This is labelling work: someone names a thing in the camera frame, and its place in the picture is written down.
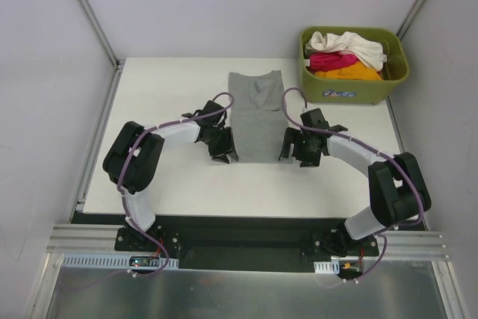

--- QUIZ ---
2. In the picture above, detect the grey t shirt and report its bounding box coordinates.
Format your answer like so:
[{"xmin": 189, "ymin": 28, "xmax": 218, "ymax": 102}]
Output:
[{"xmin": 228, "ymin": 70, "xmax": 288, "ymax": 164}]

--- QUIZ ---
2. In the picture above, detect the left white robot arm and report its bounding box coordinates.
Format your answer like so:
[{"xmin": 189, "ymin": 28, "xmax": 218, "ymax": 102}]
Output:
[{"xmin": 102, "ymin": 100, "xmax": 238, "ymax": 251}]

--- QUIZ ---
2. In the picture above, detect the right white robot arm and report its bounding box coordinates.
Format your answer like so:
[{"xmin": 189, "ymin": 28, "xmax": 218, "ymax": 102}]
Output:
[{"xmin": 279, "ymin": 109, "xmax": 432, "ymax": 255}]

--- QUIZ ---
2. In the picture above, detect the green plastic bin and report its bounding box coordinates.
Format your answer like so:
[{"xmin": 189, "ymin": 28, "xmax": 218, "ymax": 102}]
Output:
[{"xmin": 299, "ymin": 26, "xmax": 409, "ymax": 105}]

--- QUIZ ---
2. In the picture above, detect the pink t shirt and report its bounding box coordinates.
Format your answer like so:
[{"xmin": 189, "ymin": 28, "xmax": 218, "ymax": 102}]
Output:
[{"xmin": 307, "ymin": 52, "xmax": 359, "ymax": 72}]

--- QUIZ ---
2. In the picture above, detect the orange t shirt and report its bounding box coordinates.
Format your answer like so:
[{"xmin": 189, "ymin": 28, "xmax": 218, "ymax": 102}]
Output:
[{"xmin": 314, "ymin": 63, "xmax": 382, "ymax": 81}]

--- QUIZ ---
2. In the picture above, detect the white t shirt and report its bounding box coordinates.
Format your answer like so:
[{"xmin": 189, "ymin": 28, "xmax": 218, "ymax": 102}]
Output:
[{"xmin": 305, "ymin": 31, "xmax": 388, "ymax": 72}]

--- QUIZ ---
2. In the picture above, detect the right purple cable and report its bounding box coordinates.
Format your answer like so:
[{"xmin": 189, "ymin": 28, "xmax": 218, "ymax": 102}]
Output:
[{"xmin": 281, "ymin": 87, "xmax": 426, "ymax": 289}]

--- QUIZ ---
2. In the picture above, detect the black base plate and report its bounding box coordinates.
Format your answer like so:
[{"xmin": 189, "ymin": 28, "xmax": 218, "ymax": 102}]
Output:
[{"xmin": 114, "ymin": 215, "xmax": 379, "ymax": 273}]

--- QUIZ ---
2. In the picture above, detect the right white cable duct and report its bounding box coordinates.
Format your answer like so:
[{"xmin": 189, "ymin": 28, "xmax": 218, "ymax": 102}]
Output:
[{"xmin": 314, "ymin": 259, "xmax": 340, "ymax": 275}]

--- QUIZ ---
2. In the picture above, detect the white cable duct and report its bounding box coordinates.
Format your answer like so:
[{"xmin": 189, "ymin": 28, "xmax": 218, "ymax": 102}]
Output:
[
  {"xmin": 63, "ymin": 254, "xmax": 179, "ymax": 270},
  {"xmin": 314, "ymin": 259, "xmax": 340, "ymax": 275}
]

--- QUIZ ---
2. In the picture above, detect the aluminium rail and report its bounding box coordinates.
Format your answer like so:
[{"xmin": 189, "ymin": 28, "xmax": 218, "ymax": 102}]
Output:
[{"xmin": 46, "ymin": 223, "xmax": 451, "ymax": 261}]

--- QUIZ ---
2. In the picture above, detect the left white cable duct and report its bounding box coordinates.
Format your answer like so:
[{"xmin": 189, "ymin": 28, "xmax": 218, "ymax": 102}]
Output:
[{"xmin": 63, "ymin": 254, "xmax": 179, "ymax": 270}]

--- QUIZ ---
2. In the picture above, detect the left aluminium frame post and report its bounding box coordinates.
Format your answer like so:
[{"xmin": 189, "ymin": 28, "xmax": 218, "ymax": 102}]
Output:
[{"xmin": 76, "ymin": 0, "xmax": 121, "ymax": 69}]

